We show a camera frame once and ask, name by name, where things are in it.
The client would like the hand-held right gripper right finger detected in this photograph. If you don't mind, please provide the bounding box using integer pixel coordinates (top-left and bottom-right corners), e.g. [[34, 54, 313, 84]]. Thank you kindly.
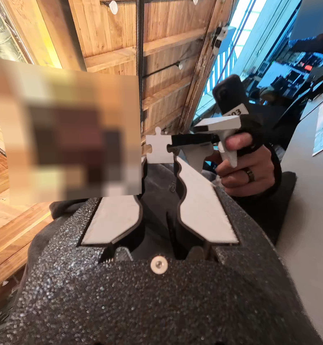
[[174, 156, 239, 246]]

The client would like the person's left hand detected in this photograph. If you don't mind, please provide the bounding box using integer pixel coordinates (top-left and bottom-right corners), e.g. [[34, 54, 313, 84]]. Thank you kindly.
[[205, 133, 275, 197]]

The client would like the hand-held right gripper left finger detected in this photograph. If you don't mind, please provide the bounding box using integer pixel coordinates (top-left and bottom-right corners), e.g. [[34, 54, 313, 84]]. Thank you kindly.
[[81, 158, 148, 247]]

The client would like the white ceiling device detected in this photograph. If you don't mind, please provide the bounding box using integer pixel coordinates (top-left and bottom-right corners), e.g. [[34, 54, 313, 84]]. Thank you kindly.
[[211, 26, 229, 49]]

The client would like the white-backed puzzle piece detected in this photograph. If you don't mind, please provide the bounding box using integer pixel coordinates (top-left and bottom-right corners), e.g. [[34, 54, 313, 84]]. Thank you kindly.
[[145, 127, 176, 164]]

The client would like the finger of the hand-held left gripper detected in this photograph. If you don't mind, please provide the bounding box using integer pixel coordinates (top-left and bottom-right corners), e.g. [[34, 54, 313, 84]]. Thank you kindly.
[[167, 139, 220, 173], [172, 116, 242, 142]]

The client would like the grey sweater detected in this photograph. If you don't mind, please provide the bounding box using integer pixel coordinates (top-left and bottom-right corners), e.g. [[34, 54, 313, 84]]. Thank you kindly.
[[24, 162, 183, 270]]

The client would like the silver ventilation duct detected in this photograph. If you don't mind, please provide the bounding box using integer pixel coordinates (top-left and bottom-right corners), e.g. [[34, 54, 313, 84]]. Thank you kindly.
[[0, 0, 26, 63]]

